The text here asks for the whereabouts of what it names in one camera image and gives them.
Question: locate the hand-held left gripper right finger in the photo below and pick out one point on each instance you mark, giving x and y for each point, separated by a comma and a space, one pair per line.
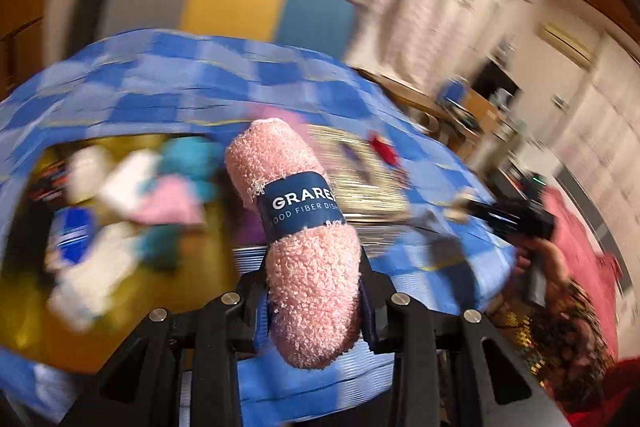
367, 307

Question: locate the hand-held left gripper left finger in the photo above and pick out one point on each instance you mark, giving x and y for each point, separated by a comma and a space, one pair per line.
262, 322

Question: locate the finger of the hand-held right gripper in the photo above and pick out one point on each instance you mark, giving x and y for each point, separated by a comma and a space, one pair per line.
477, 209

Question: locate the pink towel blue label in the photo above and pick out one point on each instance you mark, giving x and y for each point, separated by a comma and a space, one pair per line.
310, 282

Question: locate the gold tray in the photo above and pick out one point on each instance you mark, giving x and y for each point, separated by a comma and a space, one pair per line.
210, 257

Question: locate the person's right forearm patterned sleeve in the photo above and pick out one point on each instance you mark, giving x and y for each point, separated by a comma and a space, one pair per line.
575, 337

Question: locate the pink soft cloth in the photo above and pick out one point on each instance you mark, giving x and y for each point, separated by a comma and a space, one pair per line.
170, 204

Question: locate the teal soft cloth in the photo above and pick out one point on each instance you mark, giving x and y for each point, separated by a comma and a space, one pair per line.
192, 164

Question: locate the white soft plush item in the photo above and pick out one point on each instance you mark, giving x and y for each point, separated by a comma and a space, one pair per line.
87, 174

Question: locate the person's right hand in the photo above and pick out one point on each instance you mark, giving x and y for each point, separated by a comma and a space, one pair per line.
552, 257

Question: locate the wooden desk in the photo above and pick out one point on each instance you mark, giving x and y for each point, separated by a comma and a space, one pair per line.
445, 117

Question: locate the small red object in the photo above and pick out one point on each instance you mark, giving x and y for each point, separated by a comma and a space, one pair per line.
384, 148

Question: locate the small teal cloth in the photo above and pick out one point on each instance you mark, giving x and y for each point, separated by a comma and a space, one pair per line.
157, 249

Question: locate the white rolled towel blue label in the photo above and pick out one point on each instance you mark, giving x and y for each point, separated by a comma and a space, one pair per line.
92, 267

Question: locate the white folded towel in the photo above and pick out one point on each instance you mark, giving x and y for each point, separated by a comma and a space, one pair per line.
130, 182

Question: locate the blue plaid bedsheet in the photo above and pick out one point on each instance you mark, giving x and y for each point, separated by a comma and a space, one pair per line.
200, 77

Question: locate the pack of colourful hair clips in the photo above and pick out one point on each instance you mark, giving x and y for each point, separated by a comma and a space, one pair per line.
47, 182

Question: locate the grey yellow blue striped headboard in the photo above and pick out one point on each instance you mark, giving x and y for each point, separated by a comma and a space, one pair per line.
230, 2

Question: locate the wooden wardrobe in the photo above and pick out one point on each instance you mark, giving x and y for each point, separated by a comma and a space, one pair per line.
25, 32

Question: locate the wall air conditioner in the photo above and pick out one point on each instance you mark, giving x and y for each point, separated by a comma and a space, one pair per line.
567, 44

